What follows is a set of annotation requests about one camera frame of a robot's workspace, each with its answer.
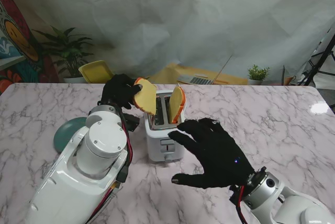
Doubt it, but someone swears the large green potted plant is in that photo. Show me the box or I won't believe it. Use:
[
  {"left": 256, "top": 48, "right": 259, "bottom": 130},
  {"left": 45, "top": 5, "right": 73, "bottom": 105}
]
[{"left": 32, "top": 26, "right": 112, "bottom": 84}]

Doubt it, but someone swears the white paper backdrop sheet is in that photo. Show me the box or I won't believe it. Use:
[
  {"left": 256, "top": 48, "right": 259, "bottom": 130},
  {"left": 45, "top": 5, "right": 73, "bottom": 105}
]
[{"left": 0, "top": 0, "right": 335, "bottom": 83}]

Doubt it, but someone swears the yellow plastic chair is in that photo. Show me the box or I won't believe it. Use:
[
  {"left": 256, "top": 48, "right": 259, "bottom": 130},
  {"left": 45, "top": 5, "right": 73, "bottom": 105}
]
[{"left": 78, "top": 60, "right": 117, "bottom": 84}]

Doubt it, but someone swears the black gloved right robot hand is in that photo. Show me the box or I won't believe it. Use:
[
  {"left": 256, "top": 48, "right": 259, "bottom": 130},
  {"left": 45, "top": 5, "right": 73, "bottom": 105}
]
[{"left": 167, "top": 118, "right": 256, "bottom": 190}]

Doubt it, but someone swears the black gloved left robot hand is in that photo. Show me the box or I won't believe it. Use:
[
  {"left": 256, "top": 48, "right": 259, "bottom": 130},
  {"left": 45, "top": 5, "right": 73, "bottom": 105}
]
[{"left": 100, "top": 73, "right": 143, "bottom": 110}]

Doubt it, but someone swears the colourful mural panel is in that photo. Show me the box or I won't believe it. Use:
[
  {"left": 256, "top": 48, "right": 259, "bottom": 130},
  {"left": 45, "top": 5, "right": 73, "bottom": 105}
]
[{"left": 0, "top": 0, "right": 62, "bottom": 95}]

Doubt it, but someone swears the yellow toy toast slice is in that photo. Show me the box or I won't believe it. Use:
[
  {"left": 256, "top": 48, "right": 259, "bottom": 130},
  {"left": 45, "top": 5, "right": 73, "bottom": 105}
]
[
  {"left": 167, "top": 85, "right": 187, "bottom": 125},
  {"left": 132, "top": 77, "right": 158, "bottom": 116}
]

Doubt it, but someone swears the silver open laptop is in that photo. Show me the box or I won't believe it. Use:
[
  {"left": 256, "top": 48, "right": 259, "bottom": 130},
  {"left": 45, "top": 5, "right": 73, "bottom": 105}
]
[{"left": 177, "top": 54, "right": 233, "bottom": 85}]

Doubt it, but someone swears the black tripod stand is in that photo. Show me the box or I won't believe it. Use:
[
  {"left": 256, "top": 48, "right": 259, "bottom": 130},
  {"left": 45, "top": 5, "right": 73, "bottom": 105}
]
[{"left": 300, "top": 29, "right": 335, "bottom": 86}]

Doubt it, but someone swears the teal round plate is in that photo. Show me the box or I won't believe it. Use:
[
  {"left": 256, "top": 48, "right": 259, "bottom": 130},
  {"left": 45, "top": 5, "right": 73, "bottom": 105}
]
[{"left": 53, "top": 117, "right": 88, "bottom": 153}]

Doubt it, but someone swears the yellow desk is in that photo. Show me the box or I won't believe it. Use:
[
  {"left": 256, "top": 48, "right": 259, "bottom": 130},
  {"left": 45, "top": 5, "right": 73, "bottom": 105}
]
[{"left": 149, "top": 63, "right": 249, "bottom": 86}]

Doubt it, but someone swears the white two-slot toaster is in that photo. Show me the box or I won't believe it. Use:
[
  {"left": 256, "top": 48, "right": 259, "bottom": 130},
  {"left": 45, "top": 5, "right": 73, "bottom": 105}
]
[{"left": 144, "top": 89, "right": 187, "bottom": 164}]

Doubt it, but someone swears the red black left arm cable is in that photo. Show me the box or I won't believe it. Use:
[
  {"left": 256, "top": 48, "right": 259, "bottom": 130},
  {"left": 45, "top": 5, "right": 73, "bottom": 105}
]
[{"left": 86, "top": 108, "right": 135, "bottom": 224}]

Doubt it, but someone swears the small green potted plant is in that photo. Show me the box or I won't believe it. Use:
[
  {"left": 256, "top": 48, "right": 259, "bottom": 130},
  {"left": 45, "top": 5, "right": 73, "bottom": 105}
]
[{"left": 247, "top": 64, "right": 271, "bottom": 86}]

